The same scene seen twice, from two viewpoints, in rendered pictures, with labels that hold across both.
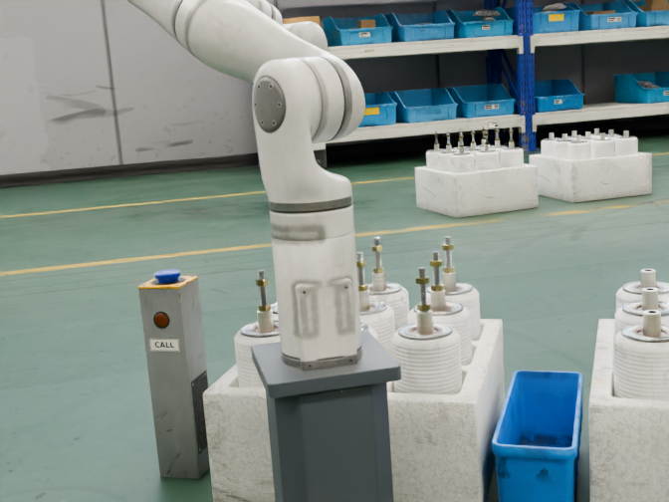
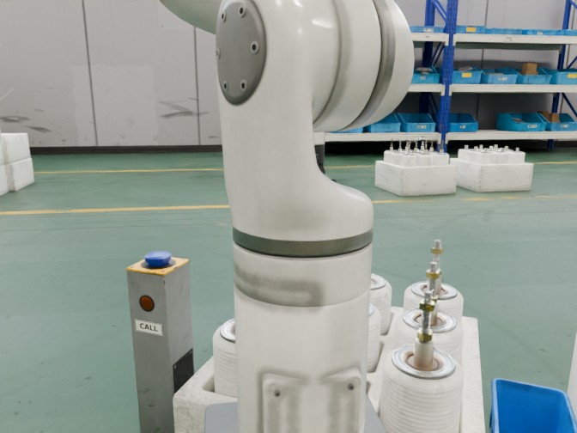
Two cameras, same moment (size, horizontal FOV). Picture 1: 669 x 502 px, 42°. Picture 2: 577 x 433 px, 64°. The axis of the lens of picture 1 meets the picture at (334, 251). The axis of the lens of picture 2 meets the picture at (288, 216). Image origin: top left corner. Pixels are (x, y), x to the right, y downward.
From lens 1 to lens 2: 0.66 m
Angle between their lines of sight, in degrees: 4
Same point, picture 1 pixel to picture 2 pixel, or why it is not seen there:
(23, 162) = (143, 139)
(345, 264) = (353, 344)
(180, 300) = (165, 287)
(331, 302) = (322, 409)
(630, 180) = (518, 180)
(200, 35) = not seen: outside the picture
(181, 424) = (161, 403)
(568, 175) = (477, 173)
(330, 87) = (357, 21)
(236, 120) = not seen: hidden behind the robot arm
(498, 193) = (430, 182)
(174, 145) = not seen: hidden behind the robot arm
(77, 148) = (174, 133)
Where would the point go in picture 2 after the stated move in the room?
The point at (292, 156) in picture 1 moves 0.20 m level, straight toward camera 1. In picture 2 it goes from (272, 153) to (167, 332)
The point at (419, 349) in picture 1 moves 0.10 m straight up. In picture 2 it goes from (419, 391) to (425, 308)
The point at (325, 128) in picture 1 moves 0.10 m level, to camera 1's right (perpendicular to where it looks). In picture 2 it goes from (339, 105) to (524, 105)
